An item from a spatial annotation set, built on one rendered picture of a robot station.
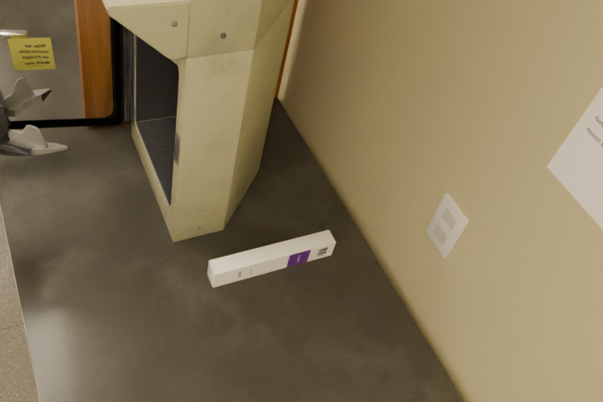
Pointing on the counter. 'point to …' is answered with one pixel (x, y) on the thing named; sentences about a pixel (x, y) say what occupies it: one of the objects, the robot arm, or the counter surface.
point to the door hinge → (129, 76)
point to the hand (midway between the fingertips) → (60, 120)
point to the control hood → (144, 2)
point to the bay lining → (154, 83)
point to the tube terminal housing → (223, 79)
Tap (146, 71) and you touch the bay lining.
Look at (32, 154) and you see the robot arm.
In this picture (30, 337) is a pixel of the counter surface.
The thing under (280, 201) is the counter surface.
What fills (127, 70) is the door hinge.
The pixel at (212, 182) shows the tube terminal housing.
